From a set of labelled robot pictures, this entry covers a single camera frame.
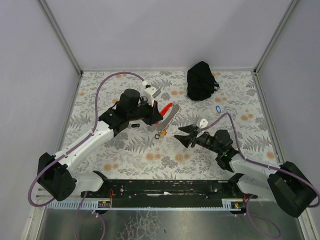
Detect purple right floor cable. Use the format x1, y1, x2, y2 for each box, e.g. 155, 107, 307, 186
234, 196, 282, 238

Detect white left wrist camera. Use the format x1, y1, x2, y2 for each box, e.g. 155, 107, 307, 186
142, 85, 161, 106

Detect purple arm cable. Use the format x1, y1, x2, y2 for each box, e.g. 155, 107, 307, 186
199, 112, 320, 207
27, 71, 151, 208

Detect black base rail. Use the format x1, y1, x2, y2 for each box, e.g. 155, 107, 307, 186
81, 171, 249, 203

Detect purple left floor cable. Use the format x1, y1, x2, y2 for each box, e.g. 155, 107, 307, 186
73, 191, 106, 240

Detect black folded cloth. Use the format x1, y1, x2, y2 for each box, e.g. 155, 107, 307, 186
187, 61, 220, 101

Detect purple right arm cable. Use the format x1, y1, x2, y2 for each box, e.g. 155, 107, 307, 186
199, 112, 320, 207

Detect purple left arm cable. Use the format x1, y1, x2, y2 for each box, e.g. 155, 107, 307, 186
27, 71, 151, 208

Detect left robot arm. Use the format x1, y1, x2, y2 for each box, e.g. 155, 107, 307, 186
37, 85, 163, 201

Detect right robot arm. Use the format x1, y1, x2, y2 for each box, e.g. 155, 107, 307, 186
174, 125, 317, 218

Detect red-handled metal key organizer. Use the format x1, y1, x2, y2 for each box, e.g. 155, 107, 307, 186
155, 102, 180, 134

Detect purple floor cable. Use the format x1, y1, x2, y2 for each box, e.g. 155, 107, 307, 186
73, 191, 106, 240
234, 196, 282, 238

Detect blue key tag with key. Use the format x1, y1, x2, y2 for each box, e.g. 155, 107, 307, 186
212, 105, 222, 116

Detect white slotted cable duct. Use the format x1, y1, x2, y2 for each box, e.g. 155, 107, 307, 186
46, 198, 245, 213

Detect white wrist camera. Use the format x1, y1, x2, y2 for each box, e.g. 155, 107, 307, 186
196, 118, 209, 129
142, 85, 161, 106

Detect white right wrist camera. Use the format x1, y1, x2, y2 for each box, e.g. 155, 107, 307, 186
196, 118, 209, 129

